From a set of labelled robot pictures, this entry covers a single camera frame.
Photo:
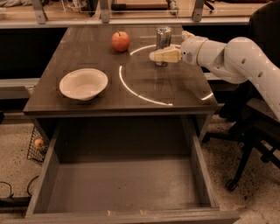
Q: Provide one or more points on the small orange fruit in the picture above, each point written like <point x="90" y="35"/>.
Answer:
<point x="39" y="143"/>

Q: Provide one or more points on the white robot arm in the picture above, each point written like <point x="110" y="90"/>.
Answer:
<point x="237" y="61"/>

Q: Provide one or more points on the white bowl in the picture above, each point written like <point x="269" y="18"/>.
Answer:
<point x="83" y="84"/>

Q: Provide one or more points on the black wire basket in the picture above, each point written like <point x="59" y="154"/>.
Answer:
<point x="35" y="154"/>

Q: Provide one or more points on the red apple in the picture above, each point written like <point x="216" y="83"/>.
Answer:
<point x="120" y="41"/>

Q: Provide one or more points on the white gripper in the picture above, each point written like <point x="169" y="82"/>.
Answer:
<point x="190" y="50"/>

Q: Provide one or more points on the open grey top drawer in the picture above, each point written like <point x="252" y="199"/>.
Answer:
<point x="125" y="170"/>

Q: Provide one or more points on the silver redbull can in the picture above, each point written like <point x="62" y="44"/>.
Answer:
<point x="164" y="36"/>

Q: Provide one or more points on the dark wooden cabinet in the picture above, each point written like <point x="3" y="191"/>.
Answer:
<point x="136" y="86"/>

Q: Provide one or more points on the black office chair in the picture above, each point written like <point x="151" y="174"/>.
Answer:
<point x="253" y="127"/>

